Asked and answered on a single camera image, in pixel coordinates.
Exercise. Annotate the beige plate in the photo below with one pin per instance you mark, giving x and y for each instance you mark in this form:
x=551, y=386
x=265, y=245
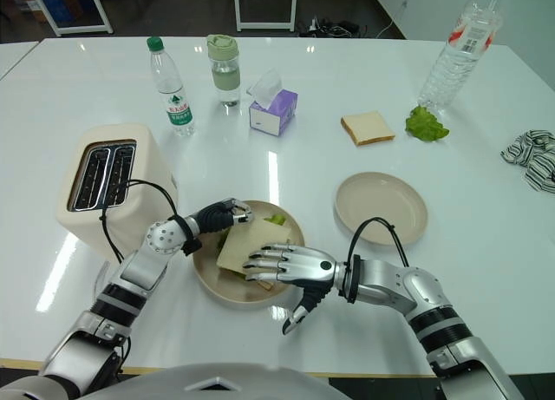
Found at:
x=208, y=274
x=379, y=207

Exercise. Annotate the green-capped water bottle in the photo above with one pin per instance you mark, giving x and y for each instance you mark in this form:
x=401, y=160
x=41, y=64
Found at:
x=173, y=100

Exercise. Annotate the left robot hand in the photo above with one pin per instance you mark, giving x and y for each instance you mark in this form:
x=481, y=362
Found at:
x=214, y=218

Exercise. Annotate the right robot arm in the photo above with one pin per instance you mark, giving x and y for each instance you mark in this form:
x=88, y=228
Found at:
x=416, y=291

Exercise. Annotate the bread slice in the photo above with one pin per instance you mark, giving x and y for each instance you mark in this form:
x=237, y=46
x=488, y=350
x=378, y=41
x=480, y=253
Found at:
x=251, y=239
x=264, y=285
x=367, y=127

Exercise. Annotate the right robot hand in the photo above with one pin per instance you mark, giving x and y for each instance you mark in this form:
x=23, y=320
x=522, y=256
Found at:
x=308, y=263

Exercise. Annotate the glass tumbler with green lid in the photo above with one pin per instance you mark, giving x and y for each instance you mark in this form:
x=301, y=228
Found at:
x=224, y=70

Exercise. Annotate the cream toaster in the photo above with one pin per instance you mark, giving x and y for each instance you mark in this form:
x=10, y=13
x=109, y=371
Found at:
x=147, y=165

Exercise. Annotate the robot body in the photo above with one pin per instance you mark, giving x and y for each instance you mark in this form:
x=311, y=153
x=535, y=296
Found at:
x=260, y=382

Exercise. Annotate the purple tissue box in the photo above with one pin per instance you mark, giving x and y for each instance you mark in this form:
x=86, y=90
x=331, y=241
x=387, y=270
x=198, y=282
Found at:
x=275, y=111

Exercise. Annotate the large clear water bottle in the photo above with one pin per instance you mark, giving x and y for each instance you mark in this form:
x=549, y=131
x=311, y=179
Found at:
x=459, y=53

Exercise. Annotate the striped cloth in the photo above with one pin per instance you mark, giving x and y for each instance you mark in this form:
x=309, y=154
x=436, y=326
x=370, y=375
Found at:
x=535, y=157

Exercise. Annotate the white metal frame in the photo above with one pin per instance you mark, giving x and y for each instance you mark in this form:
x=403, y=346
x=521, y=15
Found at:
x=102, y=14
x=264, y=24

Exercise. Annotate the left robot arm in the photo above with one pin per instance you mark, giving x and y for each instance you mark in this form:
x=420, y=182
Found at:
x=134, y=270

